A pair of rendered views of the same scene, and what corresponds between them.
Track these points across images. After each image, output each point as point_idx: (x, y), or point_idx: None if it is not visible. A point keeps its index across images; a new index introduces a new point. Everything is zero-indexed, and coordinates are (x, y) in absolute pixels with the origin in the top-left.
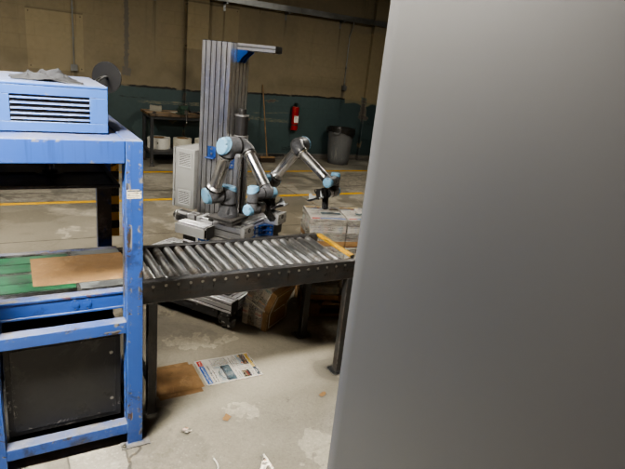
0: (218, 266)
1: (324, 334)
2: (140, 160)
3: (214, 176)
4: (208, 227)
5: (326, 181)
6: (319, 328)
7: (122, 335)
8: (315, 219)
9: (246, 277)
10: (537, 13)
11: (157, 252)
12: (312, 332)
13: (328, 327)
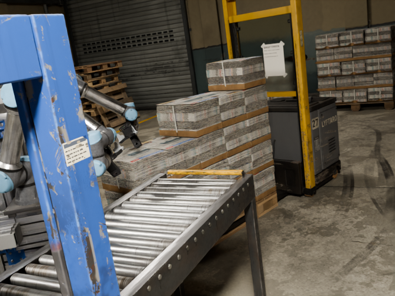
0: (137, 256)
1: (200, 289)
2: (70, 63)
3: (7, 145)
4: (14, 226)
5: (131, 113)
6: (187, 285)
7: None
8: (136, 161)
9: (187, 251)
10: None
11: (13, 289)
12: (188, 294)
13: (194, 279)
